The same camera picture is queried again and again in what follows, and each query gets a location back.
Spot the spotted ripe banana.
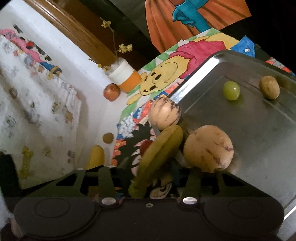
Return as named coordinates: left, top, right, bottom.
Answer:
left=86, top=145, right=105, bottom=170

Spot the yellow banana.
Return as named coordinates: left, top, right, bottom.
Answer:
left=128, top=125, right=184, bottom=199

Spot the small brown longan fruit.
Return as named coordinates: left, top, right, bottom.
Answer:
left=102, top=133, right=114, bottom=144

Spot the red cherry tomato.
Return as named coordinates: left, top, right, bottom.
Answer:
left=140, top=140, right=154, bottom=156

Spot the large striped pepino melon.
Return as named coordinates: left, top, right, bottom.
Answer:
left=183, top=125, right=234, bottom=173

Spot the small striped pepino melon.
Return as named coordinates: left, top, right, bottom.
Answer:
left=149, top=96, right=182, bottom=131

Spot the red brown apple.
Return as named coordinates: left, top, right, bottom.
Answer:
left=103, top=83, right=120, bottom=101

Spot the green grape on tray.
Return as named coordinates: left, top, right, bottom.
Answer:
left=223, top=81, right=240, bottom=101

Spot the white cartoon print cloth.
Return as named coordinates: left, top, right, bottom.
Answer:
left=1, top=37, right=81, bottom=189

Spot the silver metal tray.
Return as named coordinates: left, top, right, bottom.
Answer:
left=169, top=49, right=296, bottom=217

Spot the Winnie the Pooh drawing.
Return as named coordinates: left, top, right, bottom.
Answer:
left=119, top=28, right=239, bottom=121

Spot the white orange jar vase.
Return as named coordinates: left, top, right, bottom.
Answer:
left=105, top=57, right=142, bottom=93

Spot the brown longan on tray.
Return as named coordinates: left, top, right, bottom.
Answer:
left=259, top=76, right=280, bottom=99

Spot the dried yellow flower twig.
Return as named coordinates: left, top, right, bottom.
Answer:
left=89, top=17, right=133, bottom=72

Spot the orange dress girl painting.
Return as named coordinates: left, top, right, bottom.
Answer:
left=145, top=0, right=251, bottom=53

